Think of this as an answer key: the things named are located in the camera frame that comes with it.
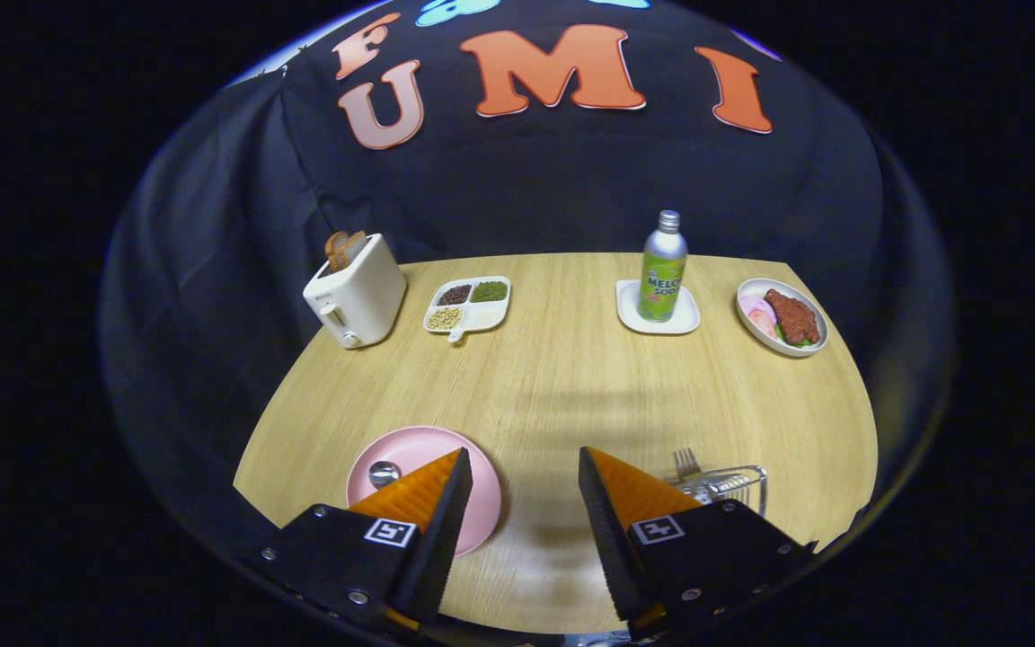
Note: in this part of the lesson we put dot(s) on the white oval plate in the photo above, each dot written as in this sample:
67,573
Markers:
751,334

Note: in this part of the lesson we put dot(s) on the pink plate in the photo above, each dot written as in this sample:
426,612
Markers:
419,445

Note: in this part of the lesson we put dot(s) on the fried meat cutlet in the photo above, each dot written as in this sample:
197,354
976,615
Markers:
794,316

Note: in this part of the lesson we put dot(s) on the pile of yellow beans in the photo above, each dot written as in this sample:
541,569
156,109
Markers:
444,318

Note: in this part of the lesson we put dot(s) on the white divided dish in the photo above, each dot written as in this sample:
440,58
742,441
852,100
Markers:
486,314

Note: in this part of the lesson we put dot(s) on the pink ham slices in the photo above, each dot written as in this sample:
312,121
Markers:
758,314

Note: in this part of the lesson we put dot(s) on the pile of dark beans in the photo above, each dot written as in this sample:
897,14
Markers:
455,295

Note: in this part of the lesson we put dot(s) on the white square coaster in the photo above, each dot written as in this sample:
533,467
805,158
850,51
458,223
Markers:
630,310

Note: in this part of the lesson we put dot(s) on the toast slices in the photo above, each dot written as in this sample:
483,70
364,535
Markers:
342,250

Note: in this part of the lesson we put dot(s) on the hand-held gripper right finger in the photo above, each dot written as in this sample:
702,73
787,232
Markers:
607,530

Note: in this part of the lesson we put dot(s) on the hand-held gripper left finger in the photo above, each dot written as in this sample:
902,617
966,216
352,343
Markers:
446,530

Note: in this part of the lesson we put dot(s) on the pile of green beans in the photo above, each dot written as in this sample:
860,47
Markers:
489,291

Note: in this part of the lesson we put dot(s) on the green soda bottle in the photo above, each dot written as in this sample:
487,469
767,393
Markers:
661,279

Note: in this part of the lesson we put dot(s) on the white toaster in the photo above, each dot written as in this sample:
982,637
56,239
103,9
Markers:
360,301

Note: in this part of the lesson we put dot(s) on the green vegetable leaves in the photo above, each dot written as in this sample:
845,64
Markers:
787,340

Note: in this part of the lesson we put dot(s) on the metal cutlery rack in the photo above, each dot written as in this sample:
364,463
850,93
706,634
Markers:
724,485

